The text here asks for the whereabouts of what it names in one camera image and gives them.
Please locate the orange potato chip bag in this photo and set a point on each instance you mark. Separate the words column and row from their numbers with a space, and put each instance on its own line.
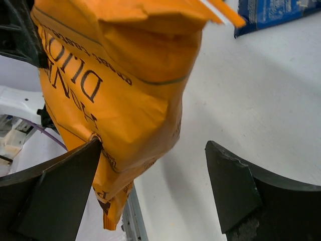
column 117, row 71

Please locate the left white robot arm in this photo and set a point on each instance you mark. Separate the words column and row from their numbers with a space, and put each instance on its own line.
column 21, row 95

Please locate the blue snack bag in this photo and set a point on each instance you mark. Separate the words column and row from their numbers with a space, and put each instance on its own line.
column 262, row 14

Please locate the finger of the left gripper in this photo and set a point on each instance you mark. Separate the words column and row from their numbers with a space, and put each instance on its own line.
column 19, row 35

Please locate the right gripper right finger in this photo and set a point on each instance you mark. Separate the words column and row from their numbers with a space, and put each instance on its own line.
column 256, row 204

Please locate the aluminium front rail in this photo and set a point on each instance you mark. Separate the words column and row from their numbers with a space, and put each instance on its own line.
column 133, row 223

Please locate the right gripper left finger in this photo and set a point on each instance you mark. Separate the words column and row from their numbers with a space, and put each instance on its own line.
column 47, row 201

